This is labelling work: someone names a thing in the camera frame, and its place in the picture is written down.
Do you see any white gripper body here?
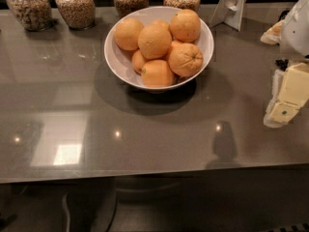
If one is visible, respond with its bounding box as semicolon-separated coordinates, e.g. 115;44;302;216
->
275;62;309;107

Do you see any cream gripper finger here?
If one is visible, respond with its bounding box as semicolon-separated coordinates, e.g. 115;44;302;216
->
264;101;299;129

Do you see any orange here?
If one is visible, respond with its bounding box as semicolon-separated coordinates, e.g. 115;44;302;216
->
170;9;201;43
138;24;172;60
167;43;204;77
141;59;175;88
114;17;144;51

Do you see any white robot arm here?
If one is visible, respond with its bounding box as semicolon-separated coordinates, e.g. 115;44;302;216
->
261;0;309;128

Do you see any bread roll at right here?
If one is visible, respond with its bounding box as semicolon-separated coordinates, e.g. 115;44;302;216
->
260;20;284;44

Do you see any white folded card stand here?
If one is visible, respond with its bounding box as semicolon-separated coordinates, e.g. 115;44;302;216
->
209;0;247;31

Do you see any small orange left low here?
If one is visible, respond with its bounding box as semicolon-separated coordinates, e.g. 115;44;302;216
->
131;49;148;74

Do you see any glass jar far left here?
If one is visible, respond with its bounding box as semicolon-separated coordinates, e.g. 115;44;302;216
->
6;0;52;32

